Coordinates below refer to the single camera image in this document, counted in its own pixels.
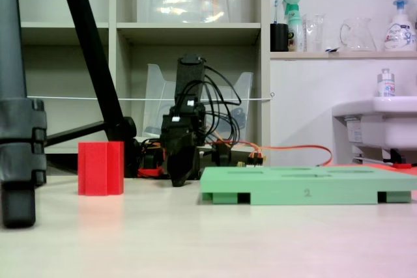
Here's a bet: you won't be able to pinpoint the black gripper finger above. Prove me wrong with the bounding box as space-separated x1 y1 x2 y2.
164 130 197 188

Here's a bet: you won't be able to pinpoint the red cross columnar block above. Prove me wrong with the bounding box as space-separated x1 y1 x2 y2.
77 141 125 197

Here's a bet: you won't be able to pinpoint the green shape-hole board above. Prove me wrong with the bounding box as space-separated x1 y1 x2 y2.
199 166 417 206

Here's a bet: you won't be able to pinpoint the black table clamp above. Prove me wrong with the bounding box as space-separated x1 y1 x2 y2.
141 141 164 174
210 143 232 167

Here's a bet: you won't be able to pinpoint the red clamp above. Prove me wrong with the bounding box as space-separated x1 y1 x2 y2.
137 165 165 179

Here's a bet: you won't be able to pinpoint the clear plastic document tray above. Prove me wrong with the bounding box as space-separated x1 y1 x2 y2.
142 63 254 144

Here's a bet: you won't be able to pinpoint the circuit board with connectors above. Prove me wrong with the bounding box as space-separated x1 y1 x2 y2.
237 151 266 169

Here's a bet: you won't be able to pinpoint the grey shelf unit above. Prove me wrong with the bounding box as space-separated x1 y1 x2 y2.
14 0 272 169

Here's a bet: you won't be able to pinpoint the black tripod strut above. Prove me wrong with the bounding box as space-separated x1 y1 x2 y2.
44 120 108 148

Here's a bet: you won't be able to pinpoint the black tripod leg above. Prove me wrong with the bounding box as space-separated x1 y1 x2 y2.
55 0 138 178

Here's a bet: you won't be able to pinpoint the black cup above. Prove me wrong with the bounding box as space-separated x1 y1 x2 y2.
270 23 290 53

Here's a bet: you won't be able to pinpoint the green spray bottle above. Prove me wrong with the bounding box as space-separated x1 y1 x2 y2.
281 0 306 53

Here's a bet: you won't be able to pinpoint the glass beaker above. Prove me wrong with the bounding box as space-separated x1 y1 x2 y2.
302 13 327 53

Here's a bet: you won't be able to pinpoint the wooden ledge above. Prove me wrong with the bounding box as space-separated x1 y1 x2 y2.
270 50 417 61

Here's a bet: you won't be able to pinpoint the grey tripod leg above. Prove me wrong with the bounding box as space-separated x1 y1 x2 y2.
0 0 48 229

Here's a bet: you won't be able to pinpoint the glass pitcher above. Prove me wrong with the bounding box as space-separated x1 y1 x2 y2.
339 17 379 53

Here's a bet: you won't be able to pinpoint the white sink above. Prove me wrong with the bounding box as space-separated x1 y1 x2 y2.
332 95 417 162

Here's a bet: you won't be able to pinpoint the small clear sanitizer bottle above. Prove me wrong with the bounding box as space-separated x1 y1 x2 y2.
377 68 397 98

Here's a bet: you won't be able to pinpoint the white pump soap bottle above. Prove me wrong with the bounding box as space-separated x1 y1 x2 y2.
383 0 417 52

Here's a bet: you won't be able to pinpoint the black arm wires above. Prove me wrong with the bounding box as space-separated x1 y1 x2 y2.
185 63 243 144

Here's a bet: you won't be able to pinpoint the black coiled cable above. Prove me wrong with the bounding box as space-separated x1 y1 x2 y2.
227 105 247 124

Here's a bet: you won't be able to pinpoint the white cord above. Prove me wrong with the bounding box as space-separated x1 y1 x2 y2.
25 92 276 103

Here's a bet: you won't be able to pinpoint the orange cable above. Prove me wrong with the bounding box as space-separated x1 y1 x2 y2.
208 139 334 167

